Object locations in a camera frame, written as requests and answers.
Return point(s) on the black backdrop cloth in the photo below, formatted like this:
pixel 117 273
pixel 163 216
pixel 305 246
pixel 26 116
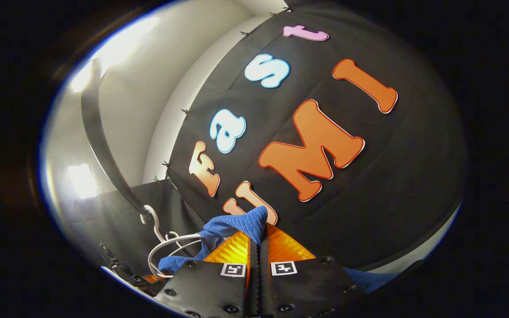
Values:
pixel 391 176

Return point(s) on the blue jacket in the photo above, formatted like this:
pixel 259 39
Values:
pixel 241 223

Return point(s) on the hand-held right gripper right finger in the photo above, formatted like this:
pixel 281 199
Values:
pixel 265 287

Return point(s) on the white clothes hanger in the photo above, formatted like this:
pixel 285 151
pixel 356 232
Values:
pixel 184 237

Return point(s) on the ceiling light panel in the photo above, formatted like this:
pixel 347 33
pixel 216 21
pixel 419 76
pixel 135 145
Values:
pixel 82 181

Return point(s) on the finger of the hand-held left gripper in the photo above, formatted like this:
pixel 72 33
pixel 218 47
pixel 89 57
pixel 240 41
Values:
pixel 150 278

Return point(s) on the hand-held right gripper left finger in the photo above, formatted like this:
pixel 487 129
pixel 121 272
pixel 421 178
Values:
pixel 253 287

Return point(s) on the black clothes rack rail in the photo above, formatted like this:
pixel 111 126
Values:
pixel 100 141

